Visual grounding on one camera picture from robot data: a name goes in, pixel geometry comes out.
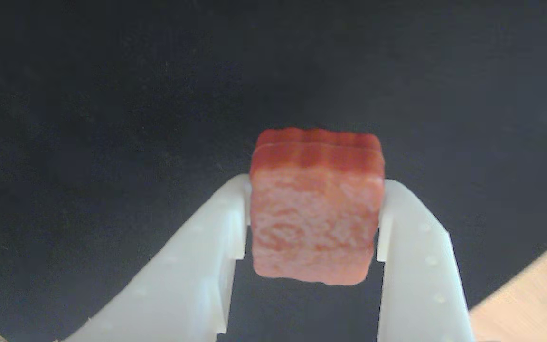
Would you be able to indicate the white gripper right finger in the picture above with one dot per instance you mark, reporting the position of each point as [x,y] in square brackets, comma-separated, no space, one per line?
[420,285]

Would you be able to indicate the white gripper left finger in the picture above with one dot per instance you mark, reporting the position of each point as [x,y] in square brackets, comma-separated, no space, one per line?
[178,289]

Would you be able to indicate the brown square toy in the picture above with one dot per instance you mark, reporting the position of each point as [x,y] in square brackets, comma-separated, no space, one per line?
[316,213]

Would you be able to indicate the black desk mat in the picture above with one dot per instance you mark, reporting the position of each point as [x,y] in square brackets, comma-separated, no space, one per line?
[88,118]

